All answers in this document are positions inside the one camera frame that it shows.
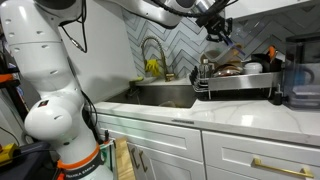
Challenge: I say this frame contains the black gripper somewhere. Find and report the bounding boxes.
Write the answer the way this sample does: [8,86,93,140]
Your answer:
[203,13,235,45]

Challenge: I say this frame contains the stainless steel drying rack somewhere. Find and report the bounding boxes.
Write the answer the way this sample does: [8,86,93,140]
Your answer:
[189,63,285,102]

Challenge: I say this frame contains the wooden plate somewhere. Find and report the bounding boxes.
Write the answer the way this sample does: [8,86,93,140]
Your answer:
[231,43,245,63]

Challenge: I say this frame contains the round wooden bowl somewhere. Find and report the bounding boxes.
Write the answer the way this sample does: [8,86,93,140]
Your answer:
[199,52,218,70]

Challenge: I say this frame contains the copper metal bowl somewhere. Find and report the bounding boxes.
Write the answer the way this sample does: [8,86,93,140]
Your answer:
[213,64,245,79]

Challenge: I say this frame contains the clear bottle with cap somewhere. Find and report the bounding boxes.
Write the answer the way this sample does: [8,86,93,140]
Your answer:
[199,58,215,82]

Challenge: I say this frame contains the white ceramic bowl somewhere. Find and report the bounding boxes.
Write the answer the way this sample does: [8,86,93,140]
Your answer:
[242,61,264,75]

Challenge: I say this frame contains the white upper cabinet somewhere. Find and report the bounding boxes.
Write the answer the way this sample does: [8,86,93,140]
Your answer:
[223,0,320,22]

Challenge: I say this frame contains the black pan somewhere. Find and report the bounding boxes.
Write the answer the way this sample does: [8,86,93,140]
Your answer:
[251,52,283,73]

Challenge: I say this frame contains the orange kitchen utensil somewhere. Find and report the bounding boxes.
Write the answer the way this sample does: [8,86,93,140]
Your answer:
[267,45,279,63]

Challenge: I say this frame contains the brass spring kitchen faucet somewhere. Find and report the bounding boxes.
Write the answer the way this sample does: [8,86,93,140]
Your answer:
[140,36,176,83]

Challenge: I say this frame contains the small black dispenser bottle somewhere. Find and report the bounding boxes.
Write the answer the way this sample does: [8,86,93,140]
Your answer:
[272,83,285,106]

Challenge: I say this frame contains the yellow rubber glove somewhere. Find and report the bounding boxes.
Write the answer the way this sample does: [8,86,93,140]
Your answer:
[144,58,162,78]

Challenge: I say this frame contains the dark water filter pitcher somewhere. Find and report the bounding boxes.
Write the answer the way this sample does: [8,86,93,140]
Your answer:
[282,31,320,111]

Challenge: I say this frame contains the stainless steel sink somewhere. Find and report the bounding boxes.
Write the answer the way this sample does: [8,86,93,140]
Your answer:
[105,82,198,110]

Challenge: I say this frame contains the white cabinet doors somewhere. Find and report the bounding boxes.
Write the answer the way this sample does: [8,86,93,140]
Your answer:
[201,130,320,180]

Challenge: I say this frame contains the white tall side panel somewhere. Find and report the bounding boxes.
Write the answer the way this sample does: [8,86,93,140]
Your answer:
[59,0,138,105]

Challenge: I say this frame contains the white shaker drawer front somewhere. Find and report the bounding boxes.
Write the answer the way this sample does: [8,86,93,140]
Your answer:
[94,113,205,163]

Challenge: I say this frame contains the white shaker cabinet door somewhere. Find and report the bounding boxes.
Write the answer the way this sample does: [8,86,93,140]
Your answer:
[127,142,208,180]

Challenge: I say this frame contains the wooden cutting board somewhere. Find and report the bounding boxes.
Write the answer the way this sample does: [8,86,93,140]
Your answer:
[113,136,136,180]

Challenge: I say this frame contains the black metal shelf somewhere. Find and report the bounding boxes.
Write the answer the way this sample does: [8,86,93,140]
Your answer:
[0,61,30,122]

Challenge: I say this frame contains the black box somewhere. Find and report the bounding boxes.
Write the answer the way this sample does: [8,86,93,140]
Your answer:
[0,141,58,180]

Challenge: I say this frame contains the yellow handheld device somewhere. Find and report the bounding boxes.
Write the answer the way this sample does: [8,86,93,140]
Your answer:
[0,142,22,167]

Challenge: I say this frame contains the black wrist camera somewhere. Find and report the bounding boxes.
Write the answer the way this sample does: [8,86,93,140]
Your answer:
[195,13,215,29]

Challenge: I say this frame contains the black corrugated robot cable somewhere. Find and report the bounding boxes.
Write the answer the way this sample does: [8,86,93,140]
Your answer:
[59,0,240,54]

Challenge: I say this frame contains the gold drawer handle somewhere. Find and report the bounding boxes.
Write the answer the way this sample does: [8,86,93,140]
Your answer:
[251,156,315,180]

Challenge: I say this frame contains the dark cabinet door handle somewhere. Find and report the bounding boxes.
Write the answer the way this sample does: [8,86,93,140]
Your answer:
[137,150,149,174]
[130,147,141,170]

